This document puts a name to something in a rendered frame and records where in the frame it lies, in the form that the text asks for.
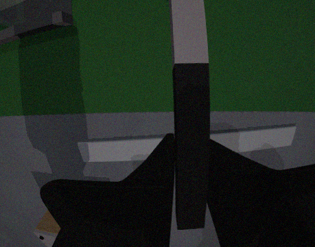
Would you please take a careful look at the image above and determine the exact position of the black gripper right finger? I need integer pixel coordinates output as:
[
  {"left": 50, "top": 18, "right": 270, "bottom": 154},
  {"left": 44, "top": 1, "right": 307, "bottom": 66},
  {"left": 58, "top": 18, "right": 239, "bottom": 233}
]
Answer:
[{"left": 207, "top": 139, "right": 315, "bottom": 247}]

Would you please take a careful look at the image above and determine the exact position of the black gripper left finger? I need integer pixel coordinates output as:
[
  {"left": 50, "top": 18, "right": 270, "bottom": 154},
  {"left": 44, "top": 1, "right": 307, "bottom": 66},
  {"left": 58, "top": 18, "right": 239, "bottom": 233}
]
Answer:
[{"left": 40, "top": 132, "right": 176, "bottom": 247}]

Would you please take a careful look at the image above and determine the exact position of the green flat mat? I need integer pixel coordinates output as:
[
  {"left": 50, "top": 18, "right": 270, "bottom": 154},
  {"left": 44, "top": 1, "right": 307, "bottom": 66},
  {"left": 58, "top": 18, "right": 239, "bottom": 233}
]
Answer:
[{"left": 0, "top": 0, "right": 315, "bottom": 116}]

